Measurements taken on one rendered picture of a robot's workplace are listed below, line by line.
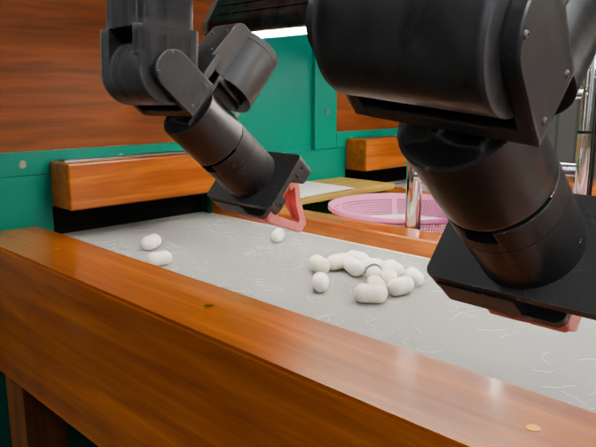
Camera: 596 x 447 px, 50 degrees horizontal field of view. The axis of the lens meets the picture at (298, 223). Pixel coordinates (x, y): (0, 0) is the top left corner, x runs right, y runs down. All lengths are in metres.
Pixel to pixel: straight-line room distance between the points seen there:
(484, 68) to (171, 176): 0.89
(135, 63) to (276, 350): 0.26
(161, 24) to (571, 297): 0.38
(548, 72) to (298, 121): 1.13
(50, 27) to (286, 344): 0.68
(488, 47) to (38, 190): 0.88
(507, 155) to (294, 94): 1.09
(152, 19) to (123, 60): 0.04
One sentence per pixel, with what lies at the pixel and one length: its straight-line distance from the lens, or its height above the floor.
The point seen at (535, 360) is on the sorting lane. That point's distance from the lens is 0.58.
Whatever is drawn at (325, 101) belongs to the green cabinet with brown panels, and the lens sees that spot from 1.39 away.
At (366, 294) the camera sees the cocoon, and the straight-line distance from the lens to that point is 0.68.
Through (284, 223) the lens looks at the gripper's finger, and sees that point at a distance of 0.69.
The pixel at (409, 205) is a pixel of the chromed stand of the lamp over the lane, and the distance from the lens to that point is 0.96.
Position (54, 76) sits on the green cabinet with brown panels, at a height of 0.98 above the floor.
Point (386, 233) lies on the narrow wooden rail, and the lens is 0.92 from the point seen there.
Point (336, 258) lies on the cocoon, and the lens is 0.80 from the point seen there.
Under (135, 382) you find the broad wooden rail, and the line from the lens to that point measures 0.65.
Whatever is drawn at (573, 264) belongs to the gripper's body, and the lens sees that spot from 0.34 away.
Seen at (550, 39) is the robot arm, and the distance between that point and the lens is 0.24.
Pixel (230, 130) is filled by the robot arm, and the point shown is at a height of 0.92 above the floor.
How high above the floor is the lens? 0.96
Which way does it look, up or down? 11 degrees down
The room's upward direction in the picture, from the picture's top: straight up
